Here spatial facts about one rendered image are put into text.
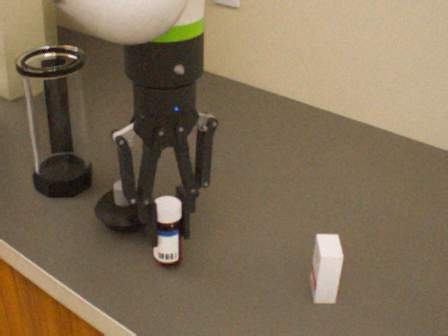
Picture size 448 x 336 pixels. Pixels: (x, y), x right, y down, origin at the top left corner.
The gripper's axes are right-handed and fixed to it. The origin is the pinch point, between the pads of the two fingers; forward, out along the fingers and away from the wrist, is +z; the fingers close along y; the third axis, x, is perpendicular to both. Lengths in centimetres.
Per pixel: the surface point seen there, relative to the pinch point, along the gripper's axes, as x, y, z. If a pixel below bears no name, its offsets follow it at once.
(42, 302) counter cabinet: -11.5, 17.2, 19.9
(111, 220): -8.7, 5.4, 4.9
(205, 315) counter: 11.6, -0.5, 7.8
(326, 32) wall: -36, -49, -8
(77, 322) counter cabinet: -3.7, 13.2, 18.4
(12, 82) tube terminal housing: -63, 12, 4
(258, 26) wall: -51, -41, -5
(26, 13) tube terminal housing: -65, 7, -11
